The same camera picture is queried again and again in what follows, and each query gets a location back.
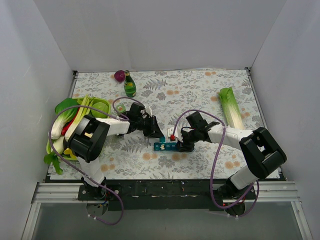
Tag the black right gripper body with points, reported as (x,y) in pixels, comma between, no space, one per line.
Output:
(184,141)

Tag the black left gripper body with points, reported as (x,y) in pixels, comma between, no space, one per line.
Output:
(152,126)

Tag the teal weekly pill organizer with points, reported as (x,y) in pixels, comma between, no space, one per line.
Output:
(162,145)

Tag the green pill bottle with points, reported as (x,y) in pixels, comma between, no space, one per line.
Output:
(120,110)

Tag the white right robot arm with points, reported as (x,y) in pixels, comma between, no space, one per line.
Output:
(261,152)

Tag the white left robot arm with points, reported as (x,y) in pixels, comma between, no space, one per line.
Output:
(87,141)

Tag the green glass bottle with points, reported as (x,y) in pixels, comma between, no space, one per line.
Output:
(129,85)

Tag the napa cabbage on table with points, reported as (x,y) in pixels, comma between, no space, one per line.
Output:
(230,108)

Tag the round green cabbage toy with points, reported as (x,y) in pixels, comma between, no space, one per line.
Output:
(102,107)

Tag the red onion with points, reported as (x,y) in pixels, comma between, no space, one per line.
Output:
(120,76)

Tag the celery stalks toy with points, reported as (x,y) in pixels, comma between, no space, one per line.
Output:
(87,101)

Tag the red chili pepper toy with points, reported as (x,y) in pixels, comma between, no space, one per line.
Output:
(67,125)

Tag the bok choy toy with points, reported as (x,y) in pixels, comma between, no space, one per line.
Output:
(63,118)

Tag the small white green vegetable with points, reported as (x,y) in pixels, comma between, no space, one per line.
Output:
(59,144)

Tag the green plastic basket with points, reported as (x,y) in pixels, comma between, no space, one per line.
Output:
(67,154)

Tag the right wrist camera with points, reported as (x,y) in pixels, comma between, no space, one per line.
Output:
(172,134)

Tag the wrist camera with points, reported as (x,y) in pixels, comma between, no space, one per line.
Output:
(172,134)
(150,109)

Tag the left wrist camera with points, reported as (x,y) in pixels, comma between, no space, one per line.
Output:
(150,109)

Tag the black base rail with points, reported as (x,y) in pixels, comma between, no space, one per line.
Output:
(155,194)

